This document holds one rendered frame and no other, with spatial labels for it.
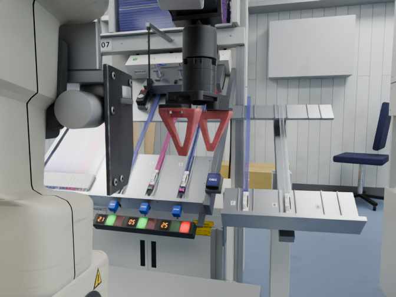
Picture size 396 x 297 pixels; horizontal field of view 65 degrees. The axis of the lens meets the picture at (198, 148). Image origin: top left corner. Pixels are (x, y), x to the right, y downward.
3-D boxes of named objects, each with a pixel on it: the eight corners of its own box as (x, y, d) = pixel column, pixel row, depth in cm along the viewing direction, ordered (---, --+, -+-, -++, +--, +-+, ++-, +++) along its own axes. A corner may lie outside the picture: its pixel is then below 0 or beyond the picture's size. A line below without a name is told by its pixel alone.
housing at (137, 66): (231, 86, 142) (228, 59, 132) (134, 89, 155) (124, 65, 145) (234, 75, 148) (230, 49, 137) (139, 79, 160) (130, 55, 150)
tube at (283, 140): (291, 222, 79) (292, 220, 78) (286, 221, 79) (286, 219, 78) (281, 98, 113) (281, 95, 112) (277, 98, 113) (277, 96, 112)
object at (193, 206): (205, 215, 99) (202, 203, 94) (35, 201, 117) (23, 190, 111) (207, 211, 100) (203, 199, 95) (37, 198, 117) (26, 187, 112)
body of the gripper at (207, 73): (165, 104, 49) (165, 56, 49) (196, 106, 58) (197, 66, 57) (201, 102, 46) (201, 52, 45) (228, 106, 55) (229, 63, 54)
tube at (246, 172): (247, 220, 81) (247, 217, 79) (242, 219, 81) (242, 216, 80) (250, 98, 115) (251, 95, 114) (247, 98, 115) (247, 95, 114)
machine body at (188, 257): (225, 352, 131) (227, 208, 126) (82, 323, 150) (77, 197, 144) (244, 277, 194) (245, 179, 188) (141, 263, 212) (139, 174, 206)
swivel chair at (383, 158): (387, 198, 387) (392, 103, 376) (403, 213, 325) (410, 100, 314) (327, 194, 408) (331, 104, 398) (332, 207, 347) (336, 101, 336)
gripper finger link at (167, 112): (156, 155, 48) (157, 94, 47) (181, 152, 54) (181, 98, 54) (194, 158, 45) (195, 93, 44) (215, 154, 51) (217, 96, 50)
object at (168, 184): (205, 207, 98) (203, 202, 96) (33, 194, 115) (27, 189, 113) (214, 160, 110) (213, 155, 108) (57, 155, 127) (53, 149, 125)
